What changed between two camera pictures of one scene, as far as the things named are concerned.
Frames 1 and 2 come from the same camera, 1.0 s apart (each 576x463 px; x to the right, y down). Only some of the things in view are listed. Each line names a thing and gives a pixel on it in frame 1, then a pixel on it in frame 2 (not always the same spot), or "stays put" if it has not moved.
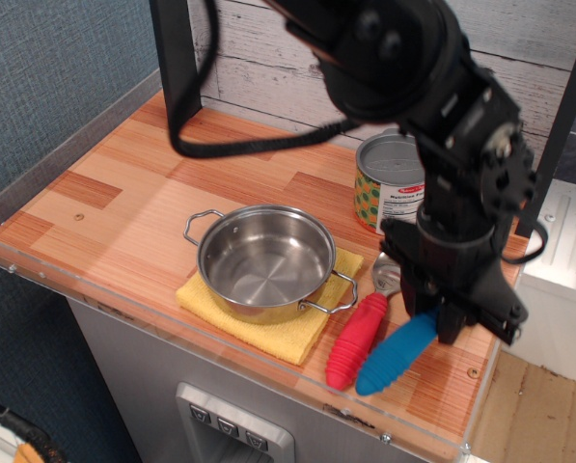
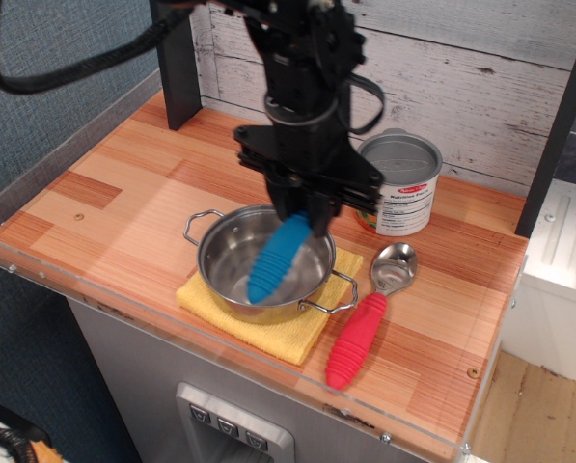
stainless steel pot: [262, 263] stays put
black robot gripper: [453, 273] -> [312, 169]
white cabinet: [560, 288] stays put
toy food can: [389, 178] stays put
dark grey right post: [562, 130] stays put
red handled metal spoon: [355, 339] stays put
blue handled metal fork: [397, 351] -> [277, 252]
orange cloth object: [26, 453] -> [44, 453]
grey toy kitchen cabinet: [141, 369] stays put
